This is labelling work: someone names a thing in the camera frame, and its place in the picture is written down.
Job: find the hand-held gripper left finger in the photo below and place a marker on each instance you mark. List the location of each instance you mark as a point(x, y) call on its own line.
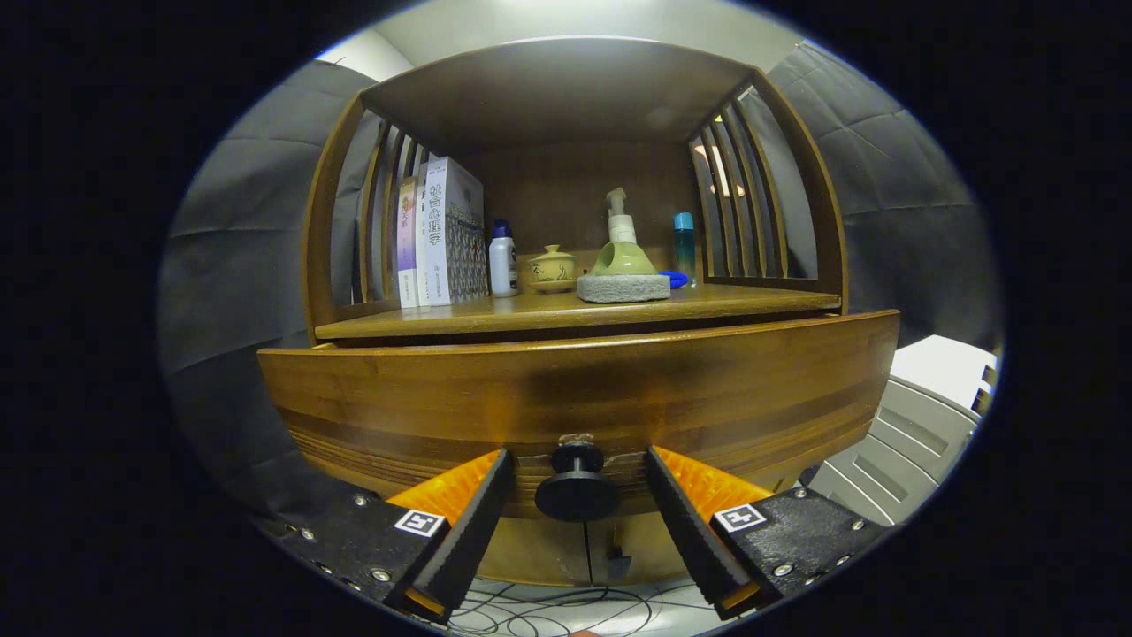
point(469, 531)

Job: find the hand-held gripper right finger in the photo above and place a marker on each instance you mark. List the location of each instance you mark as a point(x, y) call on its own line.
point(685, 526)

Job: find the brown wooden drawer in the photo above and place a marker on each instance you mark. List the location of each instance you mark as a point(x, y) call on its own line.
point(619, 389)

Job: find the green ornament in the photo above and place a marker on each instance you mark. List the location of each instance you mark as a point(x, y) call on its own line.
point(623, 287)

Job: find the brown wooden countertop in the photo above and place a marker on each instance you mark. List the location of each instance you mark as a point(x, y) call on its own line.
point(531, 310)

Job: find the white grey drawer unit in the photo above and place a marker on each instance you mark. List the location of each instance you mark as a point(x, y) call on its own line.
point(902, 442)

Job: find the brown wooden cabinet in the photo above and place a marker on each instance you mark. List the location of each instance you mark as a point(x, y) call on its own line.
point(557, 88)

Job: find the folded blue cloth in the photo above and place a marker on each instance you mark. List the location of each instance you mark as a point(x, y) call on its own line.
point(676, 280)

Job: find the white bottle blue cap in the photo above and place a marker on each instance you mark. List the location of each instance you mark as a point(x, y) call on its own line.
point(503, 265)

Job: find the yellow lidded teacup with saucer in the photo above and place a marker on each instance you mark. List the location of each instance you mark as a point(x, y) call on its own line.
point(553, 270)

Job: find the clear blue bottle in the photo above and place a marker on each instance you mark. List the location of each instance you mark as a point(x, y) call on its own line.
point(684, 248)

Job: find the thin pink purple book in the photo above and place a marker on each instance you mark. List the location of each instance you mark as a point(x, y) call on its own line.
point(407, 243)

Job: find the thick white patterned book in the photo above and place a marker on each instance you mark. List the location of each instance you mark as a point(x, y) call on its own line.
point(447, 230)

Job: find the white pump bottle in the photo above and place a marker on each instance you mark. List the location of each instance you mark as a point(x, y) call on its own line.
point(622, 228)

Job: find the black backdrop cloth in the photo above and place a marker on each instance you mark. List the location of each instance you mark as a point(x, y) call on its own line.
point(239, 265)

